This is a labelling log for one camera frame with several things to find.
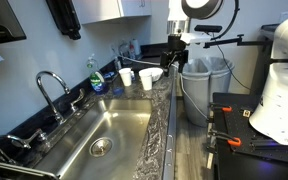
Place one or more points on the grey base cabinet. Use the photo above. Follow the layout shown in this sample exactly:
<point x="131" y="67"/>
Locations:
<point x="169" y="146"/>

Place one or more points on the black wall soap dispenser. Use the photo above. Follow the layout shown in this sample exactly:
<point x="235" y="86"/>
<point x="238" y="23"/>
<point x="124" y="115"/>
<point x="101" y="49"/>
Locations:
<point x="65" y="16"/>

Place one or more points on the white coffee filter stack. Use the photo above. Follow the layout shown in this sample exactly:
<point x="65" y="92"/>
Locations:
<point x="157" y="74"/>

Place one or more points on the small white label tag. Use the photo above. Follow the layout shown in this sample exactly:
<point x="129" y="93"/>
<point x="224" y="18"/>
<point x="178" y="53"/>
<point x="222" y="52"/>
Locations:
<point x="246" y="113"/>

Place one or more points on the grey trash bin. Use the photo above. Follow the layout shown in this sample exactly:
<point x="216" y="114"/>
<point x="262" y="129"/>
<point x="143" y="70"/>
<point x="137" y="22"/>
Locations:
<point x="195" y="96"/>
<point x="222" y="80"/>

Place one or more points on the white wall cabinet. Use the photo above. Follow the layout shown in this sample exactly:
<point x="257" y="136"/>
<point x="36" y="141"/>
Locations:
<point x="100" y="10"/>

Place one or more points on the blue sponge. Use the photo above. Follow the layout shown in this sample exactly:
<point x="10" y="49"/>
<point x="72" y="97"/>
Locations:
<point x="118" y="90"/>

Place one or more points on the clear plastic bottle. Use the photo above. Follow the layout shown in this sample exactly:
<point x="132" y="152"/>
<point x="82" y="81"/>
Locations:
<point x="124" y="50"/>

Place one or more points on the black paper towel dispenser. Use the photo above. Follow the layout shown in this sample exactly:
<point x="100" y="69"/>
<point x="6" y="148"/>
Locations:
<point x="0" y="20"/>

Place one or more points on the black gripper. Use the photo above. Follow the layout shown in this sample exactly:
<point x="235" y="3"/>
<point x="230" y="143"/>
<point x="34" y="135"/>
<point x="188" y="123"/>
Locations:
<point x="176" y="43"/>

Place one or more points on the small chrome tap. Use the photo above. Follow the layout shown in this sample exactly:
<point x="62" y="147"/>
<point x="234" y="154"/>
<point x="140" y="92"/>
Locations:
<point x="17" y="141"/>

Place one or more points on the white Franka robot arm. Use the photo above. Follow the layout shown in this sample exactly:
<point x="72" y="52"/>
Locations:
<point x="280" y="100"/>

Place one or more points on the small white pill bottle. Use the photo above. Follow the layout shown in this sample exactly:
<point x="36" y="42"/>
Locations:
<point x="132" y="75"/>

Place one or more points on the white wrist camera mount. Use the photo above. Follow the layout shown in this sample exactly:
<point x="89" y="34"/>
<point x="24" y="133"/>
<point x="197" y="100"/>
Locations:
<point x="197" y="37"/>

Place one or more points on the stainless steel sink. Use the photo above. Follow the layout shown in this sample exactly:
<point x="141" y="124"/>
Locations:
<point x="124" y="133"/>

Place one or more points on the black perforated breadboard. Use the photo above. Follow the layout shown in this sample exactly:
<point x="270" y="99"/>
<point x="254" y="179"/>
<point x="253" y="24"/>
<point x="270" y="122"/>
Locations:
<point x="240" y="130"/>

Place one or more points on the metal sink drain strainer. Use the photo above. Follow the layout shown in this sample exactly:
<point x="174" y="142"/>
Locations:
<point x="101" y="147"/>

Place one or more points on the black robot table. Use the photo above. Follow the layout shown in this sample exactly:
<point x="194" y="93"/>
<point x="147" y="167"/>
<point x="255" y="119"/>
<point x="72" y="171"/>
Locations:
<point x="237" y="166"/>

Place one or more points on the chrome gooseneck faucet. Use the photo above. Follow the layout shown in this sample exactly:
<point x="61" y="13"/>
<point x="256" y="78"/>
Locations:
<point x="47" y="95"/>

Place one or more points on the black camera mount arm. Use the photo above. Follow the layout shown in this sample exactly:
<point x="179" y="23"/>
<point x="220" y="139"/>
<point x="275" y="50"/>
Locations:
<point x="227" y="41"/>

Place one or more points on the blue plastic item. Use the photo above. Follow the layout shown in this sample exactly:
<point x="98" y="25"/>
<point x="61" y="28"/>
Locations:
<point x="109" y="76"/>

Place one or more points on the white paper cup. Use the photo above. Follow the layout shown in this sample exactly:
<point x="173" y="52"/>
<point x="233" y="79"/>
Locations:
<point x="126" y="78"/>
<point x="146" y="81"/>

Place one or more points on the black orange bar clamp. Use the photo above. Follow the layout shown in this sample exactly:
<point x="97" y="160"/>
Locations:
<point x="234" y="142"/>
<point x="225" y="108"/>

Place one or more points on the dish soap bottle green liquid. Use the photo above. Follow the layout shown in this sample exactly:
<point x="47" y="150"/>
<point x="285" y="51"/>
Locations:
<point x="96" y="80"/>

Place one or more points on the white bottle red label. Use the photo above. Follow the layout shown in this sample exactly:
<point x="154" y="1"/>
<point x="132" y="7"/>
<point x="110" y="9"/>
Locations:
<point x="135" y="48"/>

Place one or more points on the black stereo camera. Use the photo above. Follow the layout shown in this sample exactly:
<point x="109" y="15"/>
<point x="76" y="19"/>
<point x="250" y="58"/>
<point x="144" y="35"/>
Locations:
<point x="208" y="28"/>

